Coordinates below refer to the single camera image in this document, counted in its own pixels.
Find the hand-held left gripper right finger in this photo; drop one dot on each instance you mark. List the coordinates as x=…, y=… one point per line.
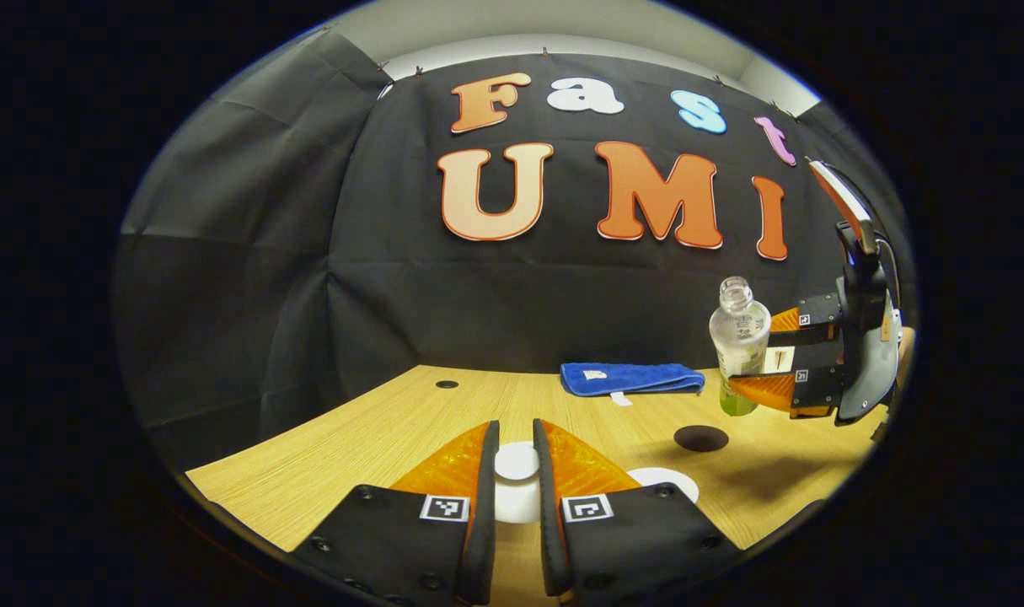
x=549, y=539

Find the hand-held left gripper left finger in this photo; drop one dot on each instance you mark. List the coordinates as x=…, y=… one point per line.
x=482, y=539

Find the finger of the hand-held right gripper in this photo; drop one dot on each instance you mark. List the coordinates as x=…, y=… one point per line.
x=819, y=320
x=815, y=389

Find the clear water bottle white label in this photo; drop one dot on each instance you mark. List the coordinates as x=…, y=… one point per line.
x=735, y=337

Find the dark round coaster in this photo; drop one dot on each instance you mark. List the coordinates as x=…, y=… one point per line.
x=701, y=438

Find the white teacup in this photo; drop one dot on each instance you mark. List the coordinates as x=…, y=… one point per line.
x=676, y=482

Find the blue folded towel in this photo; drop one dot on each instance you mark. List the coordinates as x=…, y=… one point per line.
x=638, y=378

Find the black backdrop cloth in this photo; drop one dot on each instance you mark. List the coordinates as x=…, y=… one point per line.
x=250, y=295

